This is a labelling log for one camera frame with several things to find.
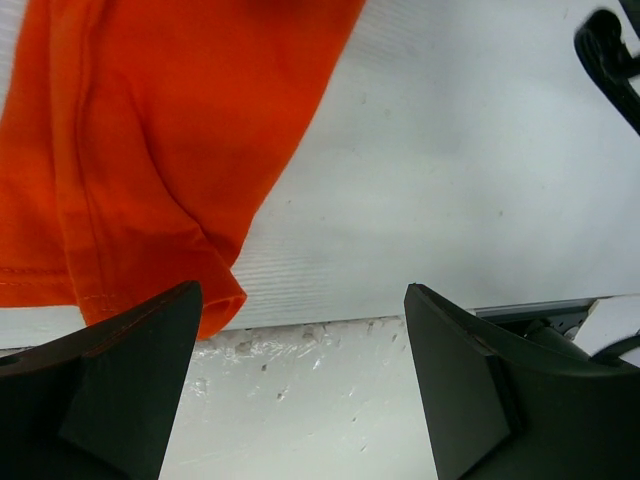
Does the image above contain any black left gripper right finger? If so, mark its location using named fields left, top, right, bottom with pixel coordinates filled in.
left=404, top=284, right=639, bottom=479

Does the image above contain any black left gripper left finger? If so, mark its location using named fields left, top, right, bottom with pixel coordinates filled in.
left=1, top=281, right=203, bottom=479

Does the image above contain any orange t shirt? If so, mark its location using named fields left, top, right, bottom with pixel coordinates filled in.
left=1, top=1, right=363, bottom=339

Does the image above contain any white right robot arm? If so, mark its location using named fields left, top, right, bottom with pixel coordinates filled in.
left=573, top=8, right=639, bottom=133

